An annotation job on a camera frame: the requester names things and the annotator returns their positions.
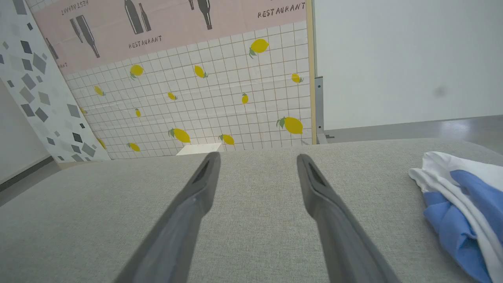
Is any white and blue shirt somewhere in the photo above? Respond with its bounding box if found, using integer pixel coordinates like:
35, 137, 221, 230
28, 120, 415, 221
408, 151, 503, 283

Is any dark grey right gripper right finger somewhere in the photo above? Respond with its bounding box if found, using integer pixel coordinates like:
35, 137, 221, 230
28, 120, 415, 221
296, 153, 400, 283

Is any white box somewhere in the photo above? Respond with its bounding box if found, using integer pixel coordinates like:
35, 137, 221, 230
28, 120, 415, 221
176, 143, 225, 156

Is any terrazzo print panel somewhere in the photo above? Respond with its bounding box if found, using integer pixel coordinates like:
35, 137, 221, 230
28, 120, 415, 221
0, 0, 111, 163

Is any grey metal bracket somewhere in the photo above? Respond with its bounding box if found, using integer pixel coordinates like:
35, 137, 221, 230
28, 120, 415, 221
314, 76, 335, 144

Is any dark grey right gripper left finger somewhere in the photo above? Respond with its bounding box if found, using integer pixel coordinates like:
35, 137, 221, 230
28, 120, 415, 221
113, 152, 221, 283

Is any lemon print tile panel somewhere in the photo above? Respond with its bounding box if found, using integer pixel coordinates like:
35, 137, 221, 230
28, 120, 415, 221
31, 0, 317, 160

